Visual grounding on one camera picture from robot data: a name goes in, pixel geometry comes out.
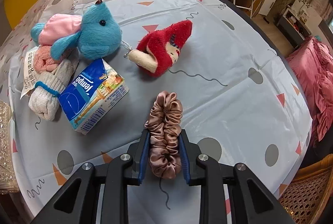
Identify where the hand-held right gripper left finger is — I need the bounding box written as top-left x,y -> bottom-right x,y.
31,129 -> 151,224

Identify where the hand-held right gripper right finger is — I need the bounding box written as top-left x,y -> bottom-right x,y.
178,129 -> 299,224

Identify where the pink satin scrunchie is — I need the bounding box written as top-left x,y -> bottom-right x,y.
144,91 -> 184,179

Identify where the blue tissue pack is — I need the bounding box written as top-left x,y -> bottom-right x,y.
58,58 -> 130,135

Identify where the red plush toy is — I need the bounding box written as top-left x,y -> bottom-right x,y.
129,20 -> 193,77

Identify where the white knitted sock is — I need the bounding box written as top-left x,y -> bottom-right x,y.
28,59 -> 78,120

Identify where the blue plush toy pink cape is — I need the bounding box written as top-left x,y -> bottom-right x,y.
31,1 -> 132,60

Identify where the white wipes packet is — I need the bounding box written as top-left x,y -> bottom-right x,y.
20,48 -> 39,100

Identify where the printed plastic tablecloth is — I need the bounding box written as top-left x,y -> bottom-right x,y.
0,0 -> 313,224

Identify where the wicker chair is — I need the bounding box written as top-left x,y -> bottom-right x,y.
278,154 -> 333,224

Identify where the gold embossed tissue box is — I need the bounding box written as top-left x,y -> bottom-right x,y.
0,99 -> 19,193

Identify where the pink rolled towel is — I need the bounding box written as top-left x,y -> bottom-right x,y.
35,44 -> 61,75

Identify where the pink blanket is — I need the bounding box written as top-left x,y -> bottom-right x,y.
285,36 -> 333,148

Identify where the low media stand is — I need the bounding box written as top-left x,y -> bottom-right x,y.
277,5 -> 313,47

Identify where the white box leaf decal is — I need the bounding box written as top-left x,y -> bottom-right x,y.
291,0 -> 314,21

